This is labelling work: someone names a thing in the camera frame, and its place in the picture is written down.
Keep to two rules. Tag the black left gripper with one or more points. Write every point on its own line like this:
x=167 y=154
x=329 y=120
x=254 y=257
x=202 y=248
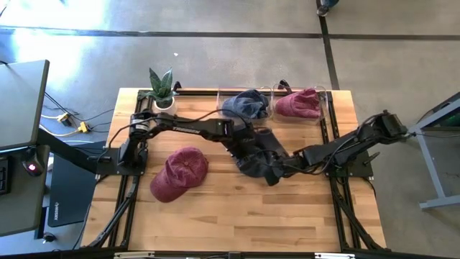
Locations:
x=242 y=140

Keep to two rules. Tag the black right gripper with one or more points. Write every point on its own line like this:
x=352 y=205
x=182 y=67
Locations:
x=295 y=163

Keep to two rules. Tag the clear plastic bin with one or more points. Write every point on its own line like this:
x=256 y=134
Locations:
x=323 y=108
x=244 y=121

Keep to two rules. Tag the dark navy denim cap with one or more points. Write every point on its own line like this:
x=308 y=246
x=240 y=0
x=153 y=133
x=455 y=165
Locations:
x=273 y=144

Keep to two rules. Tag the maroon cap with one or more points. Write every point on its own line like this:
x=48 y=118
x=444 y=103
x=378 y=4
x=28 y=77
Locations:
x=179 y=172
x=298 y=104

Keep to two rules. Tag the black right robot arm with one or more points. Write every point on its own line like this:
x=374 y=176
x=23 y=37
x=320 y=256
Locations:
x=345 y=151

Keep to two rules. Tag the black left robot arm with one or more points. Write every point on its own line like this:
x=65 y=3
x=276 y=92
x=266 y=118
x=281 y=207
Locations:
x=187 y=129

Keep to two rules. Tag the black clamp knob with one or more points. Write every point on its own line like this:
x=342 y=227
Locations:
x=177 y=85
x=284 y=84

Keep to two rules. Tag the snake plant in white pot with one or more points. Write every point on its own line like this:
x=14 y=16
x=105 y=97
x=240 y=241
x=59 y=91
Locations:
x=161 y=86

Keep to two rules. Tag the person's shoe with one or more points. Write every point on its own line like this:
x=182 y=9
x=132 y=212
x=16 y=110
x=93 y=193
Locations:
x=325 y=6

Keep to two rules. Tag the black diagonal desk bar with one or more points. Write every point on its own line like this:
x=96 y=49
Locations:
x=64 y=151

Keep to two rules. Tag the black laptop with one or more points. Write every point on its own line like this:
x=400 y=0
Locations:
x=72 y=194

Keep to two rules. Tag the black computer mouse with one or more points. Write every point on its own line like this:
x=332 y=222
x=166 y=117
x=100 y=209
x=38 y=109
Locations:
x=32 y=162

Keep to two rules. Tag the black caster wheel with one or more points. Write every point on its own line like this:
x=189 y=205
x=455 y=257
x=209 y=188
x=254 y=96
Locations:
x=49 y=237

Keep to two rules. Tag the grey desk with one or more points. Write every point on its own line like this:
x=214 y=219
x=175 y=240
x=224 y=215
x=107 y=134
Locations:
x=21 y=208

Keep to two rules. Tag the black keyboard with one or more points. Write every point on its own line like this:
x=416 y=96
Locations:
x=3 y=176

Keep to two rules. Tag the black aluminium extrusion frame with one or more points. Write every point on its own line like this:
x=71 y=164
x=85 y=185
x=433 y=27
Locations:
x=342 y=223

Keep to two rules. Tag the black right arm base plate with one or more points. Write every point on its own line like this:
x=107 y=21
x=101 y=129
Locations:
x=364 y=172

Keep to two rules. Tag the silver bracket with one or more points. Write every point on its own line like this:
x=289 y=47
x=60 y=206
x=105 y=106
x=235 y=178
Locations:
x=334 y=255
x=133 y=254

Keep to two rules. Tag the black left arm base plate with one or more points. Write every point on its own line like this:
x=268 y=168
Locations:
x=108 y=167

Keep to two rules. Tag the grey metal table frame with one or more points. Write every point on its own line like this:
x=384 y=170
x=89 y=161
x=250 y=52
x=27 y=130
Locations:
x=437 y=185

